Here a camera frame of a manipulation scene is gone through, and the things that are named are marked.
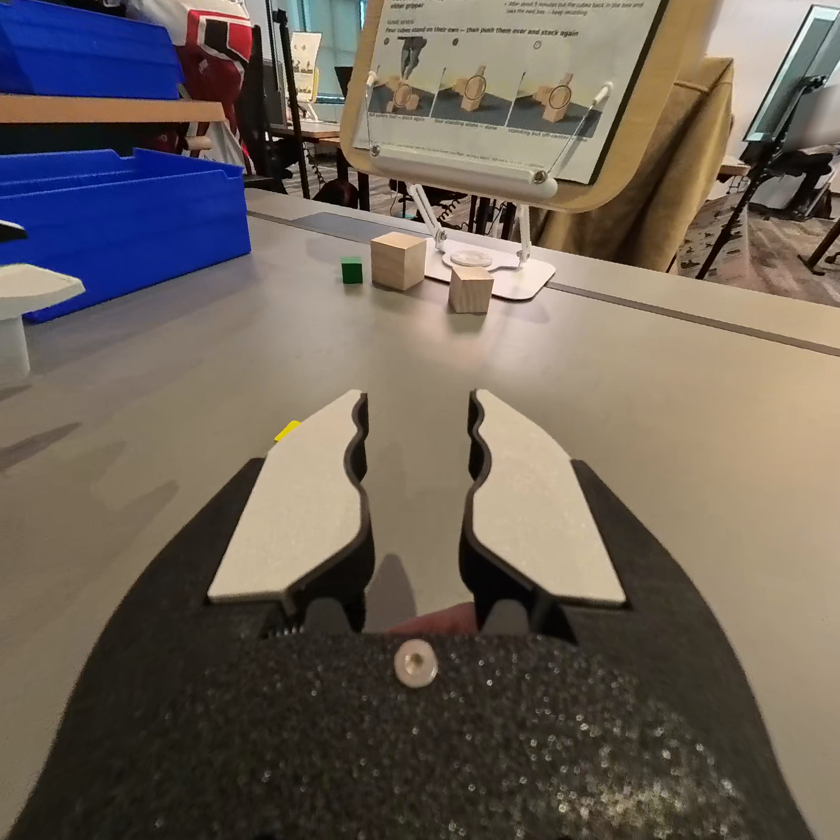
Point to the yellow wooden cube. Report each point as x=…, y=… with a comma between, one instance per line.
x=287, y=432

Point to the instruction sheet on stand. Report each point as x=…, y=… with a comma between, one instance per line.
x=630, y=190

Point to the wooden shelf board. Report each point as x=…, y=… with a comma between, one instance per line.
x=111, y=108

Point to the blue plastic bin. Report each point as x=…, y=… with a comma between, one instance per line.
x=131, y=236

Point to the black tripod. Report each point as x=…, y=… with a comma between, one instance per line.
x=754, y=184

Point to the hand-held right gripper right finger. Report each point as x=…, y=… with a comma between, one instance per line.
x=541, y=518

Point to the printed instruction sheet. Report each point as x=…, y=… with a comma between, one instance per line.
x=492, y=65

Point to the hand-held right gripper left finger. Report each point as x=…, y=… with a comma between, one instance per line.
x=302, y=512

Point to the large pale wooden cube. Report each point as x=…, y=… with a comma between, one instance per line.
x=397, y=262

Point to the black office chair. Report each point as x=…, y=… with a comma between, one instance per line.
x=272, y=98

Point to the blue storage bin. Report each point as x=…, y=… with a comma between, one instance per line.
x=79, y=46

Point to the red and white garment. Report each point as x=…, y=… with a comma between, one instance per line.
x=216, y=72

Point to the medium pale wooden cube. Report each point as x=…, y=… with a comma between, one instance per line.
x=471, y=292

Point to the green wooden cube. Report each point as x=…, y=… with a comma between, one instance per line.
x=352, y=270

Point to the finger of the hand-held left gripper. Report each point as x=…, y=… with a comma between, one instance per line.
x=33, y=285
x=10, y=232

